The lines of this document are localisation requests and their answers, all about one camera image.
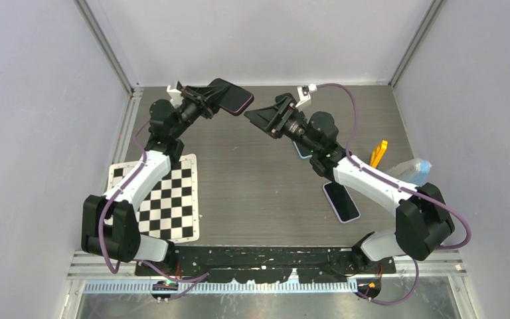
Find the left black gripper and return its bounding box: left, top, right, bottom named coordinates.
left=171, top=84, right=230, bottom=140

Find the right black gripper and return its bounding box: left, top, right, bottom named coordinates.
left=244, top=97, right=319, bottom=155

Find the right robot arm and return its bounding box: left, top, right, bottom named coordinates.
left=244, top=94, right=455, bottom=273

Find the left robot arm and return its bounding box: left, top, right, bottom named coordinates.
left=81, top=78, right=253, bottom=275

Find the phone with blue case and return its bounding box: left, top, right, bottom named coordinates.
left=293, top=142, right=312, bottom=160

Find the phone with lilac case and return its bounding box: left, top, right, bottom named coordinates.
left=322, top=182, right=361, bottom=224

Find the yellow plastic tool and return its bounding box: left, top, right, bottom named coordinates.
left=369, top=140, right=388, bottom=168

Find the checkerboard calibration mat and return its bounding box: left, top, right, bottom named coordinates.
left=105, top=151, right=200, bottom=243

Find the blue plastic bag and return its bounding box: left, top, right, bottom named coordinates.
left=386, top=158, right=432, bottom=187

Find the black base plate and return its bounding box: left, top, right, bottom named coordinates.
left=135, top=246, right=396, bottom=284

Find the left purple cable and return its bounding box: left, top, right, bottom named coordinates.
left=98, top=120, right=210, bottom=302

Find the purple cable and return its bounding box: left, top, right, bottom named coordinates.
left=98, top=120, right=210, bottom=302
left=315, top=82, right=472, bottom=306

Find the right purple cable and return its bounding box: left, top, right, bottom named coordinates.
left=315, top=82, right=472, bottom=306

